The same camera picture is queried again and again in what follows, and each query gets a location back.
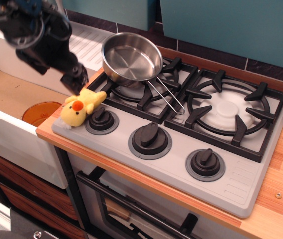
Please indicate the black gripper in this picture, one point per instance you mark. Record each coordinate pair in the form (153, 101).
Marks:
(52, 51)

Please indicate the yellow stuffed duck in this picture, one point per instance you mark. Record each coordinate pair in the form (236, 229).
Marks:
(77, 107)

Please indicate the stainless steel pan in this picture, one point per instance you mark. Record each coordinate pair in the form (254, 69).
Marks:
(130, 60)

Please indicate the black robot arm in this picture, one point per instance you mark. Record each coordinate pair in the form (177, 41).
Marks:
(40, 34)

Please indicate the black left stove knob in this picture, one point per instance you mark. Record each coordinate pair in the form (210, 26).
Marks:
(101, 122)

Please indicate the black stove knob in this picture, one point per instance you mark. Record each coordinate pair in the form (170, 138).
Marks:
(205, 165)
(150, 142)
(101, 122)

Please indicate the black middle stove knob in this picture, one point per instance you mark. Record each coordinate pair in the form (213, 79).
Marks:
(150, 142)

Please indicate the black right stove knob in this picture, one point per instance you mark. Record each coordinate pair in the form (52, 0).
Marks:
(205, 165)

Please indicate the grey toy stove top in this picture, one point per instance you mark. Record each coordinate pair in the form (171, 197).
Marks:
(235, 192)

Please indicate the orange plastic plate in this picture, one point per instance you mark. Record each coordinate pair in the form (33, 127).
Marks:
(38, 113)

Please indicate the white toy sink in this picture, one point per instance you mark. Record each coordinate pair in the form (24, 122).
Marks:
(20, 88)

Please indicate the black left burner grate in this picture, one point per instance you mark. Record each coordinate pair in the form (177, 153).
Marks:
(152, 100)

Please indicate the black burner grate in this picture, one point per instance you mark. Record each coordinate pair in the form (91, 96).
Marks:
(152, 100)
(240, 117)

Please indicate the wooden drawer cabinet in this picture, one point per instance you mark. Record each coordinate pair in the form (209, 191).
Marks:
(39, 200)

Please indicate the black right burner grate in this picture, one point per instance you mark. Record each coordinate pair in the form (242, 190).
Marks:
(240, 117)

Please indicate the oven door with handle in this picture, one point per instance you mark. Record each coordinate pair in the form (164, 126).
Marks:
(132, 214)

